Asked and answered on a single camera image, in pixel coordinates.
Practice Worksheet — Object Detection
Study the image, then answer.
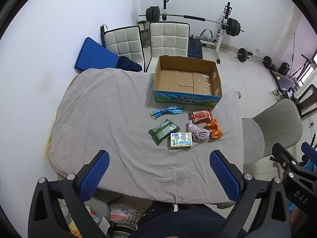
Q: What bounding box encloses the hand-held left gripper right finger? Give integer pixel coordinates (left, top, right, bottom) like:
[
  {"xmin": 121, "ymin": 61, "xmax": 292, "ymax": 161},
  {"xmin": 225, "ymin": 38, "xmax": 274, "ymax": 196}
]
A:
[{"xmin": 209, "ymin": 149, "xmax": 291, "ymax": 238}]

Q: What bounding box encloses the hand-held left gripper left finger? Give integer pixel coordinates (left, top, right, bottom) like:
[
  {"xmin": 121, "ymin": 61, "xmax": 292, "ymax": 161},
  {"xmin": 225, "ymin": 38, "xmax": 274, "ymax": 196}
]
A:
[{"xmin": 28, "ymin": 150, "xmax": 111, "ymax": 238}]

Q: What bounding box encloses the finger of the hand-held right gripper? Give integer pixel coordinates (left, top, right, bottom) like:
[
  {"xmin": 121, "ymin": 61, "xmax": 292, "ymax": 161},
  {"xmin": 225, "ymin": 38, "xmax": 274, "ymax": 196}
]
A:
[
  {"xmin": 271, "ymin": 142, "xmax": 301, "ymax": 179},
  {"xmin": 300, "ymin": 141, "xmax": 317, "ymax": 165}
]

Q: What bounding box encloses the orange snack packet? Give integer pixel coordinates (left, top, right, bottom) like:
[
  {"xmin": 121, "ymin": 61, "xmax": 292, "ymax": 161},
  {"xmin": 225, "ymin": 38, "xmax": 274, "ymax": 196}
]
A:
[{"xmin": 203, "ymin": 118, "xmax": 224, "ymax": 139}]

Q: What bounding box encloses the purple cloth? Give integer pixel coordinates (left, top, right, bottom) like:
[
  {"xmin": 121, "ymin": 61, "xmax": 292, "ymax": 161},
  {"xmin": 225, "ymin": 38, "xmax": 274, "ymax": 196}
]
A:
[{"xmin": 186, "ymin": 120, "xmax": 210, "ymax": 143}]

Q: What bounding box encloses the yellow tissue pack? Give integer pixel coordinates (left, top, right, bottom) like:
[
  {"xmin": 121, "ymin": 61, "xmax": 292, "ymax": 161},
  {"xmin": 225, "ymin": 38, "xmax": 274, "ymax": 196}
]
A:
[{"xmin": 170, "ymin": 132, "xmax": 194, "ymax": 150}]

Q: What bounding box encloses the red snack packet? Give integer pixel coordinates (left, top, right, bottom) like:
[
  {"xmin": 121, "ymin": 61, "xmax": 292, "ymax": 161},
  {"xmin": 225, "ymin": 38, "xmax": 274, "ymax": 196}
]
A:
[{"xmin": 189, "ymin": 108, "xmax": 213, "ymax": 125}]

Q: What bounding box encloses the green snack packet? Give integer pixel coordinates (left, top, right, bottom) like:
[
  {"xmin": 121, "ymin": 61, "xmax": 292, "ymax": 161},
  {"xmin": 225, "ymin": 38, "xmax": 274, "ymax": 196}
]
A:
[{"xmin": 148, "ymin": 119, "xmax": 181, "ymax": 146}]

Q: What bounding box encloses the blue snack packet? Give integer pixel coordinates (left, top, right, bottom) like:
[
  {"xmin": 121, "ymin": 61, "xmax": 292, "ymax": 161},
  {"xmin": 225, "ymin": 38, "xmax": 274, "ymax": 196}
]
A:
[{"xmin": 150, "ymin": 105, "xmax": 185, "ymax": 120}]

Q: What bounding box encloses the printed cardboard box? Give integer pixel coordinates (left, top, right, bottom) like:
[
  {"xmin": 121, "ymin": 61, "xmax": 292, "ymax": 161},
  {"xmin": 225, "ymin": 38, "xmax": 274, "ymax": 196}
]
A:
[{"xmin": 153, "ymin": 55, "xmax": 223, "ymax": 109}]

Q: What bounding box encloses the grey plastic chair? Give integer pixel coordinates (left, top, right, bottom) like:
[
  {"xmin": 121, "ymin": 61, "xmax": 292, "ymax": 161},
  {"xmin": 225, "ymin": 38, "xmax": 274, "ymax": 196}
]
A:
[{"xmin": 241, "ymin": 99, "xmax": 304, "ymax": 166}]

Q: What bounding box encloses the grey tablecloth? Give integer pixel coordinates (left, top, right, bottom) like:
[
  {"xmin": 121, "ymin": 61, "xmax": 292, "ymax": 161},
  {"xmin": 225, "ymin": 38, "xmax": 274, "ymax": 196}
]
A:
[{"xmin": 45, "ymin": 68, "xmax": 244, "ymax": 204}]

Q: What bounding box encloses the brown wooden chair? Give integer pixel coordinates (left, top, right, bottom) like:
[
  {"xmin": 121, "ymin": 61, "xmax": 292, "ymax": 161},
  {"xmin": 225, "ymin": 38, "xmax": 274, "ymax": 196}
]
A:
[{"xmin": 295, "ymin": 84, "xmax": 317, "ymax": 118}]

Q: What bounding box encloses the person's dark sweater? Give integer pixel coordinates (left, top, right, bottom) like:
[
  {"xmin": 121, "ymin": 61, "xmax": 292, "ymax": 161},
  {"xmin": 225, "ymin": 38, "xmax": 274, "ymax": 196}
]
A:
[{"xmin": 129, "ymin": 202, "xmax": 248, "ymax": 238}]

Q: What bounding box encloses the black speaker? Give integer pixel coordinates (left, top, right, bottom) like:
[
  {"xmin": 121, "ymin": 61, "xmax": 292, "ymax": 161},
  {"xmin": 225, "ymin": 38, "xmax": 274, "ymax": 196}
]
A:
[{"xmin": 278, "ymin": 63, "xmax": 291, "ymax": 76}]

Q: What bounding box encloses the short barbell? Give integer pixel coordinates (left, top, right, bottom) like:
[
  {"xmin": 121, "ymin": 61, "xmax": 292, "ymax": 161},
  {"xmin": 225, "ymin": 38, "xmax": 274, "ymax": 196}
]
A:
[{"xmin": 235, "ymin": 48, "xmax": 272, "ymax": 69}]

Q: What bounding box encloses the dark blue cloth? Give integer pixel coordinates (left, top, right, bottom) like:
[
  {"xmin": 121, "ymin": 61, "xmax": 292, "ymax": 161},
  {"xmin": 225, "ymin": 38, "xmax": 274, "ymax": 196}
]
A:
[{"xmin": 116, "ymin": 56, "xmax": 143, "ymax": 72}]

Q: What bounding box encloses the blue foam mat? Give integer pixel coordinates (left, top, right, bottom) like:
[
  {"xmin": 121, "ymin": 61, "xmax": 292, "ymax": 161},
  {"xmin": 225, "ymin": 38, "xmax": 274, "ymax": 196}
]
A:
[{"xmin": 74, "ymin": 37, "xmax": 122, "ymax": 73}]

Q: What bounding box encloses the white bench press rack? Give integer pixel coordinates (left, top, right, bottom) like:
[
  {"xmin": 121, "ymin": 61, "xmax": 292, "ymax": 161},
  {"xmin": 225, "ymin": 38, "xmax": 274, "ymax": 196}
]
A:
[{"xmin": 158, "ymin": 0, "xmax": 234, "ymax": 65}]

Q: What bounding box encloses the black bench pad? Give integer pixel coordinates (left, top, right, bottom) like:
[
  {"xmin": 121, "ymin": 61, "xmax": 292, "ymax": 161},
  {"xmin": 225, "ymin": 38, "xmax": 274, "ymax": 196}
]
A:
[{"xmin": 187, "ymin": 37, "xmax": 204, "ymax": 59}]

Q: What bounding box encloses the white padded chair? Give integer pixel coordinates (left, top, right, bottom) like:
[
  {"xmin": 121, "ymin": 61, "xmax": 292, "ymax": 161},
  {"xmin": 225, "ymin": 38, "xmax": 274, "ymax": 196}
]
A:
[
  {"xmin": 103, "ymin": 25, "xmax": 146, "ymax": 72},
  {"xmin": 145, "ymin": 22, "xmax": 191, "ymax": 72}
]

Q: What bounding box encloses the dark bin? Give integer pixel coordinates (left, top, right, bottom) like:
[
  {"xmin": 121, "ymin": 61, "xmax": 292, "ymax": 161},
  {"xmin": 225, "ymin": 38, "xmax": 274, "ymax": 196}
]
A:
[{"xmin": 137, "ymin": 20, "xmax": 151, "ymax": 48}]

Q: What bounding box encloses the long barbell with black plates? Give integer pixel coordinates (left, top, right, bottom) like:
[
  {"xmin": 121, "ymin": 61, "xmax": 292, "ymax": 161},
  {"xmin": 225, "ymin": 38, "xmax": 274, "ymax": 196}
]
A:
[{"xmin": 139, "ymin": 6, "xmax": 245, "ymax": 36}]

